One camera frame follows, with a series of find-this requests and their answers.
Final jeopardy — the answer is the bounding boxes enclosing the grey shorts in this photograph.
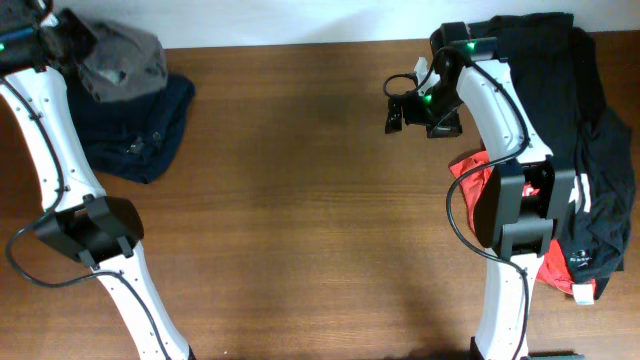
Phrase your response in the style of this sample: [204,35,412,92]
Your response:
[78,18,168,103]

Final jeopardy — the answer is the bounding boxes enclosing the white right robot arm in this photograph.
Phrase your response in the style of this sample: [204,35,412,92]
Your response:
[385,36,574,359]

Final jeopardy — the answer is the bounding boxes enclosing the black t-shirt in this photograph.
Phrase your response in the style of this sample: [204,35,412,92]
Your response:
[470,13,636,297]

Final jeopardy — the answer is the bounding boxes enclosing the red t-shirt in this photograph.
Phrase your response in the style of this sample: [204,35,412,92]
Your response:
[449,150,592,295]

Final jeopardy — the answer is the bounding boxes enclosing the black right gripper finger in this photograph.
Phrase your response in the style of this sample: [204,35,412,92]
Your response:
[427,110,463,139]
[384,98,403,134]

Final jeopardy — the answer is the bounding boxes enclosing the folded navy blue shorts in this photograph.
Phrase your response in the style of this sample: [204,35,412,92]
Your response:
[66,74,196,184]

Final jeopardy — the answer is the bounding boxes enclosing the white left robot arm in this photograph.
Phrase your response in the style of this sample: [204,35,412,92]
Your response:
[1,0,194,359]

